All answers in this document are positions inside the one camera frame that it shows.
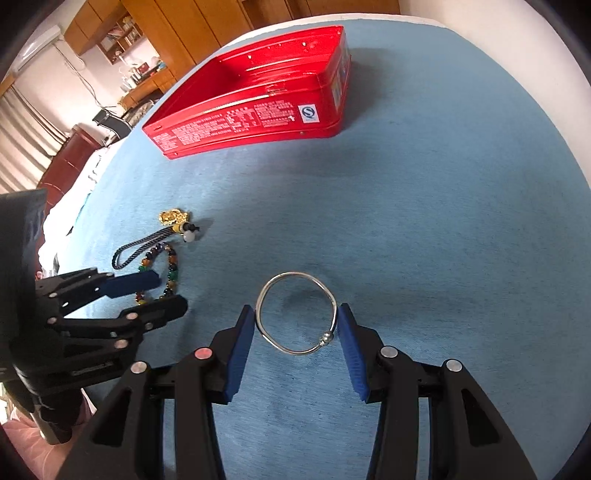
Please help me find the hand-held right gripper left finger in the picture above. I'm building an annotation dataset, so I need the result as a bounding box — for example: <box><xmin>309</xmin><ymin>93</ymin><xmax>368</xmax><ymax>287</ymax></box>
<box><xmin>55</xmin><ymin>304</ymin><xmax>257</xmax><ymax>480</ymax></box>

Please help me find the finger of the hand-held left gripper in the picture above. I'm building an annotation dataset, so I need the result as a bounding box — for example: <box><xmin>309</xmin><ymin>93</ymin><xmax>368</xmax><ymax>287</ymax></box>
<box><xmin>46</xmin><ymin>295</ymin><xmax>189</xmax><ymax>366</ymax></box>
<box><xmin>36</xmin><ymin>267</ymin><xmax>160</xmax><ymax>299</ymax></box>

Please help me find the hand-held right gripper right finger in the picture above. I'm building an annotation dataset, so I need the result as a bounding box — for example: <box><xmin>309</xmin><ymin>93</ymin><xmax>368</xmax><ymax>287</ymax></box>
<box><xmin>337</xmin><ymin>302</ymin><xmax>539</xmax><ymax>480</ymax></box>

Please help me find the thin silver bangle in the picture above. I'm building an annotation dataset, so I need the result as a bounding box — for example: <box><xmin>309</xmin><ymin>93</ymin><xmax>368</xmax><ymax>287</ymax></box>
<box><xmin>255</xmin><ymin>271</ymin><xmax>339</xmax><ymax>356</ymax></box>

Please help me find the multicolour bead bracelet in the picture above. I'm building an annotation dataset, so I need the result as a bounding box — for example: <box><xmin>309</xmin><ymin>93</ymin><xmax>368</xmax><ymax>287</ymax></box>
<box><xmin>134</xmin><ymin>244</ymin><xmax>181</xmax><ymax>306</ymax></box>

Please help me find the red tin box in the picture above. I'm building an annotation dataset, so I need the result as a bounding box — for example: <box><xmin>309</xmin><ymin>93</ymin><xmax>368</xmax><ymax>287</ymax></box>
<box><xmin>141</xmin><ymin>25</ymin><xmax>352</xmax><ymax>161</ymax></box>

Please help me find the pile of light bedding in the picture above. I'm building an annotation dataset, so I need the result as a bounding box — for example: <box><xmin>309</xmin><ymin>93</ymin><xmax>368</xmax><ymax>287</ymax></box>
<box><xmin>37</xmin><ymin>138</ymin><xmax>122</xmax><ymax>278</ymax></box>

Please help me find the dark wooden bed headboard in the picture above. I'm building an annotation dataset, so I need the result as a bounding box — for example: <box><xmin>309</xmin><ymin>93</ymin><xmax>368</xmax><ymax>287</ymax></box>
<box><xmin>37</xmin><ymin>122</ymin><xmax>105</xmax><ymax>190</ymax></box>

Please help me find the striped curtain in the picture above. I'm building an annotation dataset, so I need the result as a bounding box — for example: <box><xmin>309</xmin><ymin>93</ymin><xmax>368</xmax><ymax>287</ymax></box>
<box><xmin>0</xmin><ymin>88</ymin><xmax>66</xmax><ymax>195</ymax></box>

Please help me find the black office chair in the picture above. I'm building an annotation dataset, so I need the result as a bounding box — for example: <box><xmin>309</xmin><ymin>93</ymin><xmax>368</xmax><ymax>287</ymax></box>
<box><xmin>92</xmin><ymin>108</ymin><xmax>133</xmax><ymax>140</ymax></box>

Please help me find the blue tablecloth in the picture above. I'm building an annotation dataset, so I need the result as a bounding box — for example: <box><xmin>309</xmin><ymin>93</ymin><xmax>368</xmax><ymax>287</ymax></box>
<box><xmin>55</xmin><ymin>14</ymin><xmax>587</xmax><ymax>480</ymax></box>

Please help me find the person's pink clothing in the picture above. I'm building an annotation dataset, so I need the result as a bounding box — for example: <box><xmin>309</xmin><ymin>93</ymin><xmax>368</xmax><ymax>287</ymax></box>
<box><xmin>0</xmin><ymin>392</ymin><xmax>99</xmax><ymax>480</ymax></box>

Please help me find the wooden desk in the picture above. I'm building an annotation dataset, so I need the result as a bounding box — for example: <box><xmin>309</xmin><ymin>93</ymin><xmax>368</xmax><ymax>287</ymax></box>
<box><xmin>117</xmin><ymin>69</ymin><xmax>179</xmax><ymax>114</ymax></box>

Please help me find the white air conditioner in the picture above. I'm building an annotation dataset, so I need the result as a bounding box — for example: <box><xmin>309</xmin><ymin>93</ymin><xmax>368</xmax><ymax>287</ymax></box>
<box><xmin>14</xmin><ymin>25</ymin><xmax>64</xmax><ymax>71</ymax></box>

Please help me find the wooden wardrobe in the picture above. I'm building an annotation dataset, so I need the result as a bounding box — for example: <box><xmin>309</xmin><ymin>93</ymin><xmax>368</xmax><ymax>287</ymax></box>
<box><xmin>122</xmin><ymin>0</ymin><xmax>400</xmax><ymax>80</ymax></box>

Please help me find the gold charm with black cord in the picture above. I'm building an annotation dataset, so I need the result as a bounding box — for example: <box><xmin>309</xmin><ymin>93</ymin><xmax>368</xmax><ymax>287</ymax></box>
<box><xmin>112</xmin><ymin>209</ymin><xmax>202</xmax><ymax>271</ymax></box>

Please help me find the wooden wall shelf cabinet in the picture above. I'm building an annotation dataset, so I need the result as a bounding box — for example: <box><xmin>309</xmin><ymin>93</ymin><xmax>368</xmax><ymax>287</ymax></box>
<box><xmin>65</xmin><ymin>0</ymin><xmax>160</xmax><ymax>66</ymax></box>

